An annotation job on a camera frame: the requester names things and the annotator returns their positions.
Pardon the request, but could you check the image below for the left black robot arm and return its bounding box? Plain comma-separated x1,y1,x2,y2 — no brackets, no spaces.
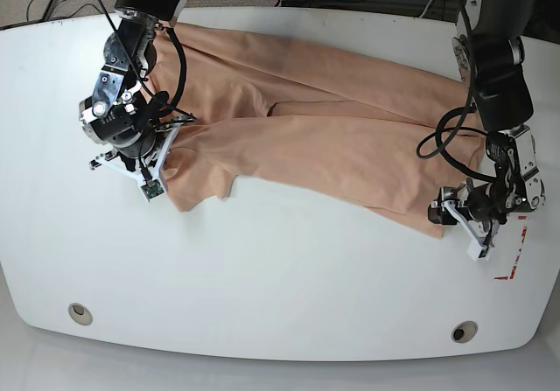
426,0,545,260

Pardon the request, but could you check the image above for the right table cable grommet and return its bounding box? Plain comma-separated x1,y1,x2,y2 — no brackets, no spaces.
451,320,478,344

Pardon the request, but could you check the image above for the red tape rectangle marking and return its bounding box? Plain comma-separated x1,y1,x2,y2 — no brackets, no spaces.
490,213,530,281

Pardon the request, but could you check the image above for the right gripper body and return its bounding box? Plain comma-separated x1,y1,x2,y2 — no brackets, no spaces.
88,114,195,185

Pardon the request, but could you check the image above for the peach t-shirt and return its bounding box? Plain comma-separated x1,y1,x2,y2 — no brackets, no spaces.
164,24,466,238

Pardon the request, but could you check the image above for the left table cable grommet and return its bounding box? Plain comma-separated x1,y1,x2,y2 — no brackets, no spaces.
68,304,93,326

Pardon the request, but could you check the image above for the table cable grommet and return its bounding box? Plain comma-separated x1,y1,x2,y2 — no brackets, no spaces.
451,320,478,344
68,304,93,326

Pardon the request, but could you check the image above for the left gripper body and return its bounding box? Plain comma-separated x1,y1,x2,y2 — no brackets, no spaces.
430,180,508,245

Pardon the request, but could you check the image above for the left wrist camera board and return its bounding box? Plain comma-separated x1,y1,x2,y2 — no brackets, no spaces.
467,240,495,261

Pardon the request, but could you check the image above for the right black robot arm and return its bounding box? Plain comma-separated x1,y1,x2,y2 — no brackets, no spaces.
79,0,195,199

